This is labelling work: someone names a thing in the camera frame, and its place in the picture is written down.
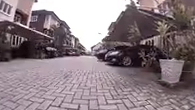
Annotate dark car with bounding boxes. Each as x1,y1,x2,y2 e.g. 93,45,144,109
94,45,115,62

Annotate green shrubs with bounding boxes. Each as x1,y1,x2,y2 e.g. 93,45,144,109
103,39,135,51

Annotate row of houses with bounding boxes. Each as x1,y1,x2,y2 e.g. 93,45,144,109
63,31,88,57

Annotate black car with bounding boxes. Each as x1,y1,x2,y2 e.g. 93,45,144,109
103,41,162,70

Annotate grey brick paved road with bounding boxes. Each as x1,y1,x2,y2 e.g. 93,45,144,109
0,48,195,110

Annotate tree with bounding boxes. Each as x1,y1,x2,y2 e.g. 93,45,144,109
52,22,70,51

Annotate building with brown roof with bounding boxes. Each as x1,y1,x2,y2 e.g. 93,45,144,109
100,0,195,57

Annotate white railing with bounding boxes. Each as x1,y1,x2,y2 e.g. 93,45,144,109
139,32,163,49

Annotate dark brown building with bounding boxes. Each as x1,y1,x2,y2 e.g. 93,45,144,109
27,8,73,53

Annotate white plant pot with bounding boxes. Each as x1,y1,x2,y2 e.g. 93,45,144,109
157,57,185,86

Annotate potted palm plant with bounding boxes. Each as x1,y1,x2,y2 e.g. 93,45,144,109
151,0,195,64

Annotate pale building with carport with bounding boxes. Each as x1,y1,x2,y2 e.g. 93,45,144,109
0,0,58,65

